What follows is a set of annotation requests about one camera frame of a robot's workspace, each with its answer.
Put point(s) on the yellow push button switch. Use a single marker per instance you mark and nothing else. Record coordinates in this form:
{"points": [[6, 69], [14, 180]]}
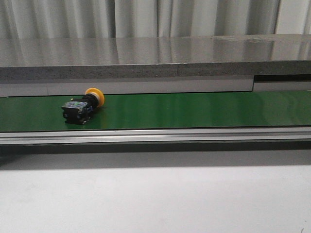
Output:
{"points": [[80, 110]]}

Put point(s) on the white pleated curtain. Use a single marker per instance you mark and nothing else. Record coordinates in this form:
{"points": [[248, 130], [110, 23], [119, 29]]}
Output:
{"points": [[151, 18]]}

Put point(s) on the aluminium conveyor front rail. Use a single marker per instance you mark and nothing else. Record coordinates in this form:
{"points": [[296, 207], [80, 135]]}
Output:
{"points": [[156, 135]]}

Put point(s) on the grey conveyor back rail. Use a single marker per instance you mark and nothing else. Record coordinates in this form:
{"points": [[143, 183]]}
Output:
{"points": [[225, 83]]}

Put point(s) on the green conveyor belt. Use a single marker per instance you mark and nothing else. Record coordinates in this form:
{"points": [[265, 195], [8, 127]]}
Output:
{"points": [[154, 111]]}

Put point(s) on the grey stone counter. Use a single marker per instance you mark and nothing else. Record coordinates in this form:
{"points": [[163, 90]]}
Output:
{"points": [[66, 59]]}

